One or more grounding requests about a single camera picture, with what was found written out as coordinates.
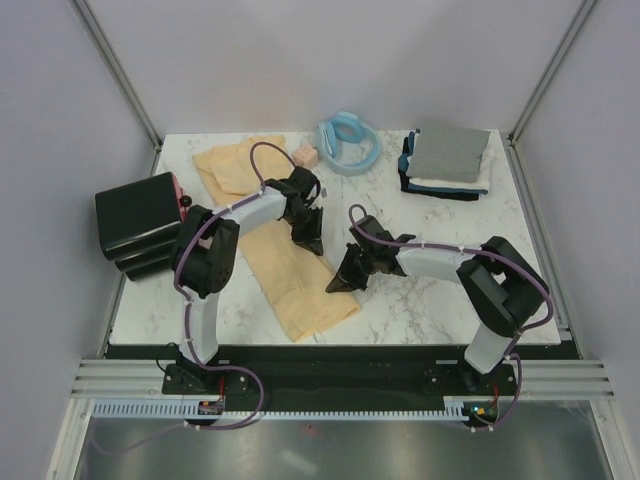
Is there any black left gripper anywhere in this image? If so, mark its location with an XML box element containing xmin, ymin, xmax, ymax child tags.
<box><xmin>284</xmin><ymin>206</ymin><xmax>324</xmax><ymax>257</ymax></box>

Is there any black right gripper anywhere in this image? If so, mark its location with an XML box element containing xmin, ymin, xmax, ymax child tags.
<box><xmin>326</xmin><ymin>243</ymin><xmax>378</xmax><ymax>293</ymax></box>

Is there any yellow t shirt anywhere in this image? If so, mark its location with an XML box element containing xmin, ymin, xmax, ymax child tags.
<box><xmin>192</xmin><ymin>134</ymin><xmax>360</xmax><ymax>342</ymax></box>

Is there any small pink cube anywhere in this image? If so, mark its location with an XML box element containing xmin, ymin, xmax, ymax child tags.
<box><xmin>292</xmin><ymin>144</ymin><xmax>319</xmax><ymax>170</ymax></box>

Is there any black pink drawer organizer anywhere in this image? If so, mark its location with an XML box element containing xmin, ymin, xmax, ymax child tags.
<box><xmin>94</xmin><ymin>172</ymin><xmax>192</xmax><ymax>281</ymax></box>

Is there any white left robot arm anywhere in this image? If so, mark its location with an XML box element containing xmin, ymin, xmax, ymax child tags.
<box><xmin>171</xmin><ymin>167</ymin><xmax>324</xmax><ymax>393</ymax></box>

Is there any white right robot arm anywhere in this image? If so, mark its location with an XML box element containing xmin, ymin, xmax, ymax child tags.
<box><xmin>326</xmin><ymin>233</ymin><xmax>554</xmax><ymax>394</ymax></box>

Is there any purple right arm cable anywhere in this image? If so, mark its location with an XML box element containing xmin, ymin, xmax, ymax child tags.
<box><xmin>348</xmin><ymin>203</ymin><xmax>556</xmax><ymax>434</ymax></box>

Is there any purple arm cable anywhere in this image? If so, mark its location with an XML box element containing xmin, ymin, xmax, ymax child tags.
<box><xmin>348</xmin><ymin>203</ymin><xmax>556</xmax><ymax>434</ymax></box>
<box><xmin>92</xmin><ymin>142</ymin><xmax>301</xmax><ymax>456</ymax></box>

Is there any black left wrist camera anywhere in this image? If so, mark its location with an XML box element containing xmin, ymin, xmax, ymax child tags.
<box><xmin>287</xmin><ymin>166</ymin><xmax>321</xmax><ymax>200</ymax></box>

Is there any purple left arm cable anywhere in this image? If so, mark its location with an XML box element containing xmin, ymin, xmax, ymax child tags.
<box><xmin>92</xmin><ymin>142</ymin><xmax>301</xmax><ymax>456</ymax></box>

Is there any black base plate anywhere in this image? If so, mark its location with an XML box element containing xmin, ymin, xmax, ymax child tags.
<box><xmin>102</xmin><ymin>343</ymin><xmax>584</xmax><ymax>414</ymax></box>

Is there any aluminium frame post right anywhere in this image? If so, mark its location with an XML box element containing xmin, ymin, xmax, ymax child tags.
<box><xmin>504</xmin><ymin>0</ymin><xmax>601</xmax><ymax>146</ymax></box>

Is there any aluminium frame post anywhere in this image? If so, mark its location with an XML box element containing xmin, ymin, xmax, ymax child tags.
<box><xmin>69</xmin><ymin>0</ymin><xmax>163</xmax><ymax>152</ymax></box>
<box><xmin>504</xmin><ymin>0</ymin><xmax>601</xmax><ymax>146</ymax></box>

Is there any white slotted cable duct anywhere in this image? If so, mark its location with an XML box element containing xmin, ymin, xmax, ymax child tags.
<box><xmin>92</xmin><ymin>398</ymin><xmax>497</xmax><ymax>421</ymax></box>

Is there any aluminium frame rail front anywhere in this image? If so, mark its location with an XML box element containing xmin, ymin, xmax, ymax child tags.
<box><xmin>71</xmin><ymin>360</ymin><xmax>613</xmax><ymax>402</ymax></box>

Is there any aluminium frame post left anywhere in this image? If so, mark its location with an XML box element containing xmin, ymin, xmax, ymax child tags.
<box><xmin>69</xmin><ymin>0</ymin><xmax>163</xmax><ymax>152</ymax></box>

